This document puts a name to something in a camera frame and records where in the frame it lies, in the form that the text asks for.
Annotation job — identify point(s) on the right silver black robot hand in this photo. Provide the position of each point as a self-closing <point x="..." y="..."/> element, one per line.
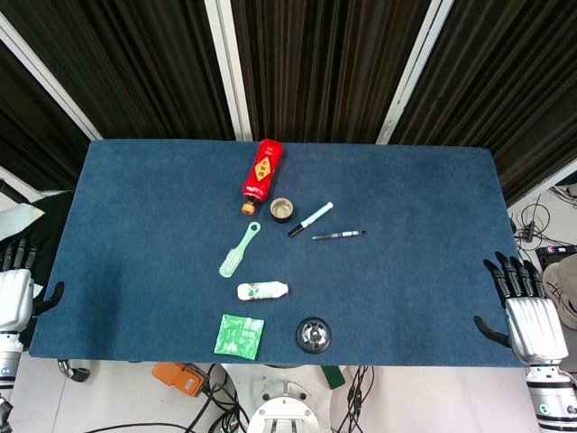
<point x="534" y="325"/>

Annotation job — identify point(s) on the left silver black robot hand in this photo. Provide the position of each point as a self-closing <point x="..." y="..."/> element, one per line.
<point x="13" y="293"/>

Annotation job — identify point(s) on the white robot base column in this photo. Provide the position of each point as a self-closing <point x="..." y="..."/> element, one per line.
<point x="288" y="406"/>

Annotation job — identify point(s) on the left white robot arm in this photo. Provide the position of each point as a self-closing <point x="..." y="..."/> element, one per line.
<point x="9" y="361"/>

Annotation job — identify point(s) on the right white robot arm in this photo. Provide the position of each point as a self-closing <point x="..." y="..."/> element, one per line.
<point x="551" y="399"/>

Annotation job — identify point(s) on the slim dark gel pen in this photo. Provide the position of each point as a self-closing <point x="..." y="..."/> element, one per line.
<point x="338" y="235"/>

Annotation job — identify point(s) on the beige cap with print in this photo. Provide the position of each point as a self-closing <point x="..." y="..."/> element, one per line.
<point x="561" y="288"/>

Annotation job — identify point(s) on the black device with pink label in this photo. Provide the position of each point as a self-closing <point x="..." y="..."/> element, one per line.
<point x="556" y="253"/>

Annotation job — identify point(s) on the black table caster wheel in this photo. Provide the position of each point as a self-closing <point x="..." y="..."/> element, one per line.
<point x="72" y="370"/>

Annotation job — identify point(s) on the blue felt table mat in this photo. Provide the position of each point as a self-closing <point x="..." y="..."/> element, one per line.
<point x="180" y="252"/>

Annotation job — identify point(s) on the green flat piece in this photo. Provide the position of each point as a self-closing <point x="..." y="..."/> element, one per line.
<point x="334" y="376"/>

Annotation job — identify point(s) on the round black metal puck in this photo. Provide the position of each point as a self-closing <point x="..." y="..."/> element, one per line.
<point x="314" y="334"/>

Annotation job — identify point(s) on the mint green hairbrush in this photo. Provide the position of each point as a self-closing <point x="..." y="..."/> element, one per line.
<point x="239" y="252"/>

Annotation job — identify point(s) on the green white sachet packet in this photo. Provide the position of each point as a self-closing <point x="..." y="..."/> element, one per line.
<point x="239" y="336"/>

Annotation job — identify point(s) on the white marker with black cap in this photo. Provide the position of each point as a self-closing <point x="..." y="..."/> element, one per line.
<point x="312" y="219"/>

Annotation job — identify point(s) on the small white green bottle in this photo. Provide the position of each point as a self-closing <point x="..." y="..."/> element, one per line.
<point x="261" y="291"/>

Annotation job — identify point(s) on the red drink bottle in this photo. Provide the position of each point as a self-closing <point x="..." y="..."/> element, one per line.
<point x="262" y="173"/>

